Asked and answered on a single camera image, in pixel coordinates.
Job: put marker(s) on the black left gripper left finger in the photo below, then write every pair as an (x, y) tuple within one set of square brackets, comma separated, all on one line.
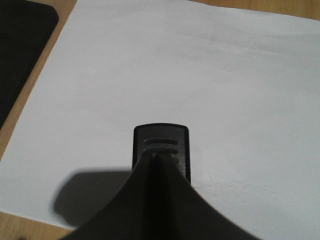
[(123, 217)]

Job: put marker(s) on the black stapler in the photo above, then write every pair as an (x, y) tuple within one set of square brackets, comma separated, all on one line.
[(163, 138)]

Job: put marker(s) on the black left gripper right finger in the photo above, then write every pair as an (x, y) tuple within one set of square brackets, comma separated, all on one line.
[(181, 213)]

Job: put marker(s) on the black computer monitor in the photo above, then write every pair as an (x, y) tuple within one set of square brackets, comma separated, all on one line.
[(25, 28)]

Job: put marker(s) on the white paper sheet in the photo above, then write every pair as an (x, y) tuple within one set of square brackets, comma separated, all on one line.
[(245, 83)]

